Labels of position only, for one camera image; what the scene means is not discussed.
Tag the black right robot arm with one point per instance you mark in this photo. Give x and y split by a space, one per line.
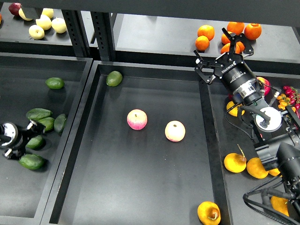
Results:
275 133

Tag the green avocado in cluster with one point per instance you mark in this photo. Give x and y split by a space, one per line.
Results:
48 122

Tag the orange top right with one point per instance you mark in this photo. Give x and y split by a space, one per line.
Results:
253 31

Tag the red cherry tomato bunch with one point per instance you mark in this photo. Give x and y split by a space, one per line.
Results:
292 96

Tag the green avocado lower cluster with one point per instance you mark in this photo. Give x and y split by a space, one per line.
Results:
36 142

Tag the yellow pear middle right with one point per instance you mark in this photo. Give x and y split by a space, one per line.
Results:
255 168

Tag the orange centre small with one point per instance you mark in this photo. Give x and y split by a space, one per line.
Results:
224 39

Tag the dark avocado upper cluster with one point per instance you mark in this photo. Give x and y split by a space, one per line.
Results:
38 114

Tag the pale yellow pink apple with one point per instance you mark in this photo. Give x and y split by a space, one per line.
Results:
175 131

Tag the dark avocado by wall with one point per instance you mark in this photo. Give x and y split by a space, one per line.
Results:
59 123

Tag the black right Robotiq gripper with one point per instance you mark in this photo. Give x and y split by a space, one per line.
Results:
234 71

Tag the orange lower left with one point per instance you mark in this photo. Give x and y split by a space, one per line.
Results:
202 43

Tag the orange cherry tomato bunch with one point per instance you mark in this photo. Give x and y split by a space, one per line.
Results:
283 101

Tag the orange small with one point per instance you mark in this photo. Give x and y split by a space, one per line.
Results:
241 46
224 39

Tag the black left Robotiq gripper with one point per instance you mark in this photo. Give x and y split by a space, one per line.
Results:
13 138

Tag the pale yellow apple right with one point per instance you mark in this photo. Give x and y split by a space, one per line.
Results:
59 25

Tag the pink red apple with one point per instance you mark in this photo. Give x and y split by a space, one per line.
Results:
137 119

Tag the large black centre tray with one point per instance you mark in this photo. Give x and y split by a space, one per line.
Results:
115 175

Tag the yellow pear long stem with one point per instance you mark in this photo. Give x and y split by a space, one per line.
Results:
235 162

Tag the pale yellow apple middle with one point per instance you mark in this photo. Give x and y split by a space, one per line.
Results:
44 22

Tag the orange top left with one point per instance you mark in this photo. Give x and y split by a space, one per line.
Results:
206 30

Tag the black right tray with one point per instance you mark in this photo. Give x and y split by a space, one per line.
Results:
225 134

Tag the yellow pear far right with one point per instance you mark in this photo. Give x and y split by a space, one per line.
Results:
274 172

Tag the yellow pear with stem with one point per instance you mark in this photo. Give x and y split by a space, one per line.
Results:
209 213

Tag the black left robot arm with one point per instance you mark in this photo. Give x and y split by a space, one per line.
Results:
14 138

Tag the pale yellow apple back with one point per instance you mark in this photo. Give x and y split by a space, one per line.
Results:
49 12

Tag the orange front large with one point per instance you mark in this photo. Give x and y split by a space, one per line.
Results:
226 48

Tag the dark green avocado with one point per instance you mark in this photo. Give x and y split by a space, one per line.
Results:
31 161

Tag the black perforated shelf post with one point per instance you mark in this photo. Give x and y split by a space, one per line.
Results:
103 32

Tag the round green avocado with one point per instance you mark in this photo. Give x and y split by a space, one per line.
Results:
114 78

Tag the yellow pear upper right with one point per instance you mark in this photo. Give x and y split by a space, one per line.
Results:
233 111

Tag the green avocado top left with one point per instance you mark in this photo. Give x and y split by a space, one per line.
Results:
55 83

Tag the dark red apple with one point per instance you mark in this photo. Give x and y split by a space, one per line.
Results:
14 8

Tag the pale yellow apple front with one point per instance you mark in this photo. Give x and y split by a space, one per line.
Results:
36 32

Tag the black left tray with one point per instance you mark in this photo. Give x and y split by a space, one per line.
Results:
24 193

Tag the red apple right tray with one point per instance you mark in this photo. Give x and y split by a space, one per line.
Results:
266 85

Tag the orange right small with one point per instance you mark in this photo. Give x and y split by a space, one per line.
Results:
241 46

